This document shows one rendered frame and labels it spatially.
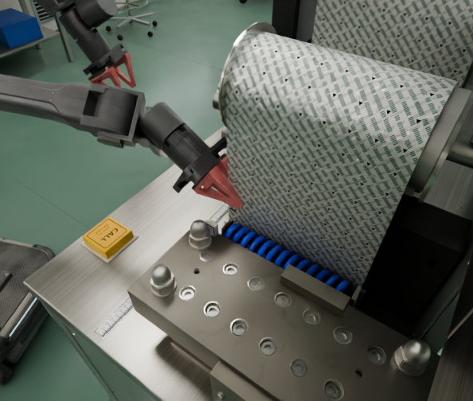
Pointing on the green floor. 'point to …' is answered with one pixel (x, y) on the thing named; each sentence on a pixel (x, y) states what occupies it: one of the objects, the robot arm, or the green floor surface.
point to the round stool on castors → (131, 15)
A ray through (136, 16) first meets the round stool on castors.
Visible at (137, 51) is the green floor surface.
